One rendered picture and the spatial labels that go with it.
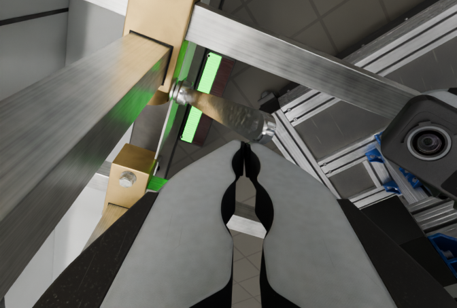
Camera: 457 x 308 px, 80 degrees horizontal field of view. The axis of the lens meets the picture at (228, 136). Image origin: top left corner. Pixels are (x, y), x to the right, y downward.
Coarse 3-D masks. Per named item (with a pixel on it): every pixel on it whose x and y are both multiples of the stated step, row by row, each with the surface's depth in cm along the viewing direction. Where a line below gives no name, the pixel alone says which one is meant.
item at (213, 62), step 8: (216, 56) 40; (208, 64) 41; (216, 64) 41; (208, 72) 42; (208, 80) 42; (200, 88) 43; (208, 88) 43; (192, 112) 45; (200, 112) 45; (192, 120) 46; (192, 128) 47; (184, 136) 48; (192, 136) 48
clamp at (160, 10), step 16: (128, 0) 22; (144, 0) 22; (160, 0) 22; (176, 0) 22; (192, 0) 22; (128, 16) 22; (144, 16) 22; (160, 16) 22; (176, 16) 22; (128, 32) 23; (144, 32) 23; (160, 32) 23; (176, 32) 23; (176, 48) 24; (176, 64) 24; (160, 96) 27
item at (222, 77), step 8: (224, 64) 41; (232, 64) 41; (224, 72) 42; (216, 80) 42; (224, 80) 42; (216, 88) 43; (216, 96) 44; (200, 120) 46; (208, 120) 46; (200, 128) 47; (208, 128) 47; (200, 136) 48; (200, 144) 48
